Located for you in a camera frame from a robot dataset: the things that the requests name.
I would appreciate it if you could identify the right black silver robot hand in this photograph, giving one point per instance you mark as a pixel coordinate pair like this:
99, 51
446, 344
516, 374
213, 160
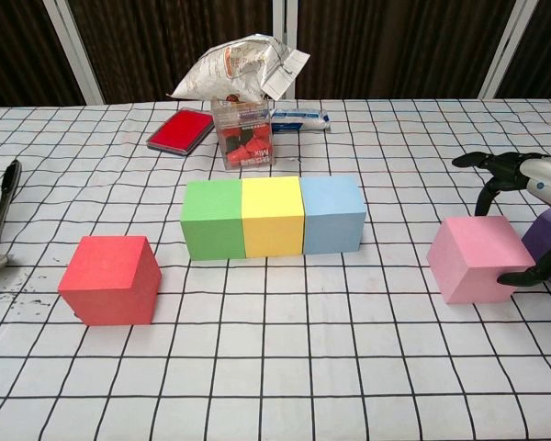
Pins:
546, 177

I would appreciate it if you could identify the pink foam cube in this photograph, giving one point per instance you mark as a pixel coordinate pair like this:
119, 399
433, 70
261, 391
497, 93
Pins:
473, 257

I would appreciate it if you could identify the light blue foam cube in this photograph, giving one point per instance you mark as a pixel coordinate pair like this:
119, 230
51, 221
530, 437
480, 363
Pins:
333, 220

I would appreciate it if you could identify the yellow foam cube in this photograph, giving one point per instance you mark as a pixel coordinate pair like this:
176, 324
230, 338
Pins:
272, 220

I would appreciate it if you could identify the green foam cube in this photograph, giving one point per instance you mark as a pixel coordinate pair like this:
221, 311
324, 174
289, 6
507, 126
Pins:
211, 220

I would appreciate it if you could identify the red foam cube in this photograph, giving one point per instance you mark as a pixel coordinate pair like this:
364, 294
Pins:
105, 285

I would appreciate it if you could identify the purple foam cube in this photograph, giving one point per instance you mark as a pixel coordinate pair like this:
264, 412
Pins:
544, 234

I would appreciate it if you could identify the blue white wrapped packet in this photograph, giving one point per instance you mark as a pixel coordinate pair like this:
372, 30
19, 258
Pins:
300, 120

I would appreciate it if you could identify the clear box red pieces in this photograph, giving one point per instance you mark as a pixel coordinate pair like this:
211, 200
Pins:
245, 138

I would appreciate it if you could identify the crumpled white snack bag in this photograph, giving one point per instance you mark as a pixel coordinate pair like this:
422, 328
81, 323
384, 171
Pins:
229, 69

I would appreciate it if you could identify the red ink pad case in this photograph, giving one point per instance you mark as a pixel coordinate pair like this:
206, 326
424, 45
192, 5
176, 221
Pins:
181, 131

